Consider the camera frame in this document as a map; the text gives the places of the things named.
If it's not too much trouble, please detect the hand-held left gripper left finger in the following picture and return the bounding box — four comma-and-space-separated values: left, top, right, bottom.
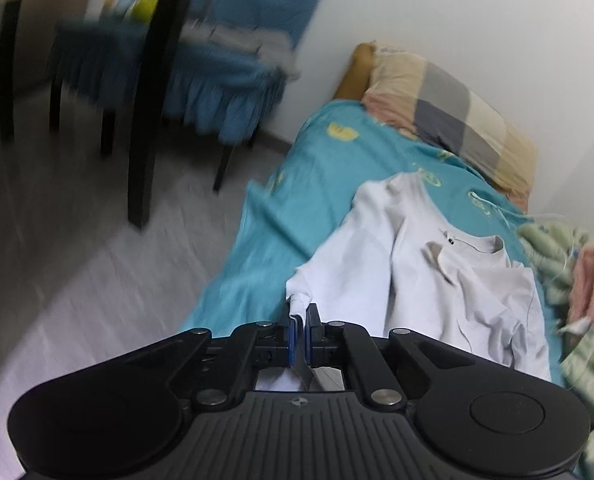
122, 304, 299, 408

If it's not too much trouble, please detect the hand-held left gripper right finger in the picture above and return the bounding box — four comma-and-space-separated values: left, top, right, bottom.
304, 302, 474, 411

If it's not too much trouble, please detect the white sweatshirt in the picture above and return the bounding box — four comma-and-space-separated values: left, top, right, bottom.
254, 172, 552, 393

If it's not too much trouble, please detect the teal printed bed sheet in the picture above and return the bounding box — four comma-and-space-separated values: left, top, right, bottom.
182, 100, 568, 391

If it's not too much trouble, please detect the black table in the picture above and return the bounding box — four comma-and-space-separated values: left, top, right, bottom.
0, 0, 203, 231

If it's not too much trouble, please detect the chair with blue cover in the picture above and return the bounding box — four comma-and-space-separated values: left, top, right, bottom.
161, 0, 339, 193
47, 19, 150, 158

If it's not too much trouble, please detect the orange pillow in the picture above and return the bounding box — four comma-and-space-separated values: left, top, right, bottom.
333, 42, 378, 103

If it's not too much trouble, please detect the plaid pillow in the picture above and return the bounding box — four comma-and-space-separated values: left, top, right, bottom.
362, 42, 538, 211

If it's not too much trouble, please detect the light green blanket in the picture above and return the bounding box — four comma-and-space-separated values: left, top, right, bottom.
517, 222, 594, 480

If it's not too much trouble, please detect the grey cloth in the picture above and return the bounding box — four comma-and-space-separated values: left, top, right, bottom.
182, 19, 304, 81

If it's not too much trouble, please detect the yellow object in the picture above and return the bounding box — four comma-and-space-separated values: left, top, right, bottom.
126, 0, 159, 23

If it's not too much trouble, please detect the white cable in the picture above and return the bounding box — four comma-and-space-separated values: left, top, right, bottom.
468, 190, 578, 281

